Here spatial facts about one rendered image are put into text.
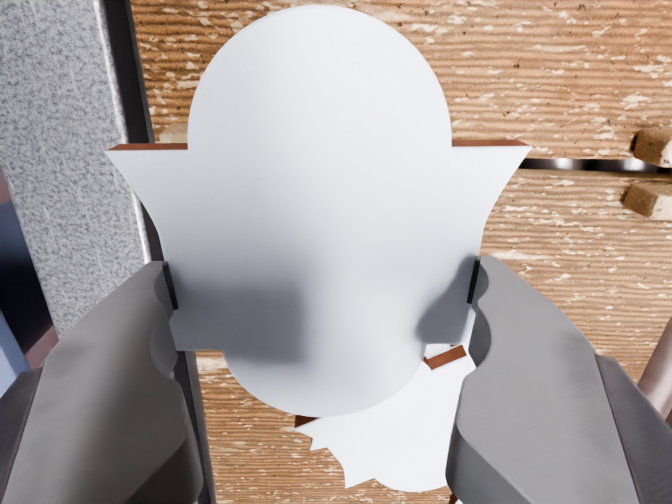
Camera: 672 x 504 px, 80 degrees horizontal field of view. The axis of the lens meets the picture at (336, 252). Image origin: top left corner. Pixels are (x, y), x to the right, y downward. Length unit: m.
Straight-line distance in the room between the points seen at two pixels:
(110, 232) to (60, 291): 0.07
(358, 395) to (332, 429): 0.12
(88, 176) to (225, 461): 0.26
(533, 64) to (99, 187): 0.27
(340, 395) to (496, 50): 0.19
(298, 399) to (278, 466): 0.25
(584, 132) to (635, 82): 0.03
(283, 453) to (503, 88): 0.32
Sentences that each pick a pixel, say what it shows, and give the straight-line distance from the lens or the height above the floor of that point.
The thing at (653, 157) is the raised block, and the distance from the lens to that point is 0.29.
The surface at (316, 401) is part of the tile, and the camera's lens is 0.16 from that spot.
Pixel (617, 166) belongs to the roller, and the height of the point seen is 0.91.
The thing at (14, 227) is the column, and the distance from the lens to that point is 0.66.
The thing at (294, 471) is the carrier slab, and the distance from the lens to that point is 0.41.
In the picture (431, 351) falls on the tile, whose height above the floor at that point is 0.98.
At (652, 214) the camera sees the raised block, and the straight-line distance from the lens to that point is 0.30.
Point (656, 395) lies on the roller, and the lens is 0.47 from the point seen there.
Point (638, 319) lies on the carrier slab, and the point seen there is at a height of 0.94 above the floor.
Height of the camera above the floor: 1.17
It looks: 64 degrees down
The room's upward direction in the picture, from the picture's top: 176 degrees clockwise
